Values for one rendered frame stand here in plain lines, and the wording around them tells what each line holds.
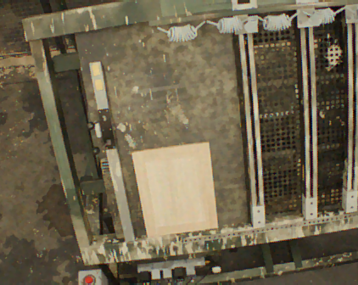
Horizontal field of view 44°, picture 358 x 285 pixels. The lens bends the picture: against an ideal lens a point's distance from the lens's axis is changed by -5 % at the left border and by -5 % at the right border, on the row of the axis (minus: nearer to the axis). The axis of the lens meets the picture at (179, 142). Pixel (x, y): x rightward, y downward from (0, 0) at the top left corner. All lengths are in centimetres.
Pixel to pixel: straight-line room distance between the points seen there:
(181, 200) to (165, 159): 25
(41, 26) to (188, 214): 117
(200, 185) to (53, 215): 168
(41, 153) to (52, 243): 87
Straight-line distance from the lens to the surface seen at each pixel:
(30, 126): 428
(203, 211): 238
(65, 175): 228
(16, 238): 372
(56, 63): 219
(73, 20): 200
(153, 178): 228
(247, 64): 210
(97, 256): 250
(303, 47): 211
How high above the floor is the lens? 310
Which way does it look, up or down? 54 degrees down
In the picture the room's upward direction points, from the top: 9 degrees counter-clockwise
